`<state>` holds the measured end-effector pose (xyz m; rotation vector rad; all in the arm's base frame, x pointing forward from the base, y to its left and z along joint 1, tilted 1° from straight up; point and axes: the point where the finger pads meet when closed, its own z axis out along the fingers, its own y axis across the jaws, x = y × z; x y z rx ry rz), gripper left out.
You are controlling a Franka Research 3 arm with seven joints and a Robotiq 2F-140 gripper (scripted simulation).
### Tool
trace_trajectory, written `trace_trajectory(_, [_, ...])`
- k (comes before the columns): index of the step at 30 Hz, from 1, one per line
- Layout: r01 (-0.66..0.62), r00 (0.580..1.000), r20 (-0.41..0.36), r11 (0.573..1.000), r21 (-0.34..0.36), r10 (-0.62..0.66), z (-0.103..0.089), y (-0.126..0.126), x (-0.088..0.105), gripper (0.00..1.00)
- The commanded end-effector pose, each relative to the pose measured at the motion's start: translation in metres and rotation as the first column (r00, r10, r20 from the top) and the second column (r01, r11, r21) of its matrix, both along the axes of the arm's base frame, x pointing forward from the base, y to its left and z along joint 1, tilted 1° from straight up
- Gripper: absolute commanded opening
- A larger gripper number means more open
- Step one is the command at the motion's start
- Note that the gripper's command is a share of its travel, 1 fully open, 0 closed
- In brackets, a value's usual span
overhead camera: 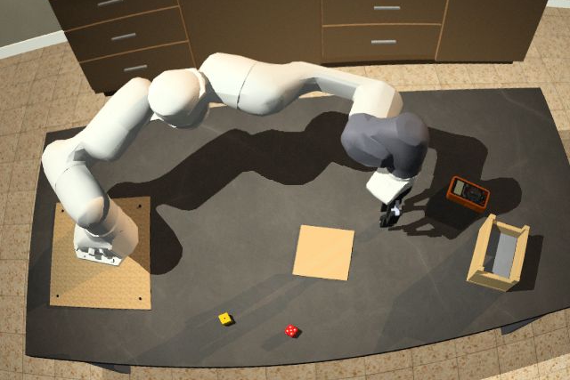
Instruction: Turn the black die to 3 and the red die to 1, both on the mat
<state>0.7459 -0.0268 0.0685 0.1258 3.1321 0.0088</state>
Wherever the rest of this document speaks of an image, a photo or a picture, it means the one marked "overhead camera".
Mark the wooden crate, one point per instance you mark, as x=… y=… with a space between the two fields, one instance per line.
x=502 y=256

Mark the yellow die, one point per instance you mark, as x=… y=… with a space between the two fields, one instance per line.
x=225 y=319

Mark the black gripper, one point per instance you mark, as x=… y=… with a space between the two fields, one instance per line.
x=388 y=219

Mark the red die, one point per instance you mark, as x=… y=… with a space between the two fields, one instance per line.
x=290 y=331

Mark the tan flat mat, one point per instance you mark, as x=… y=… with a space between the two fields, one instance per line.
x=323 y=253

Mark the orange digital multimeter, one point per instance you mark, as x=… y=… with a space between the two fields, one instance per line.
x=468 y=194

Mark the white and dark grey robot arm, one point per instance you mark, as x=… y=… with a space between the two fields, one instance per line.
x=375 y=135

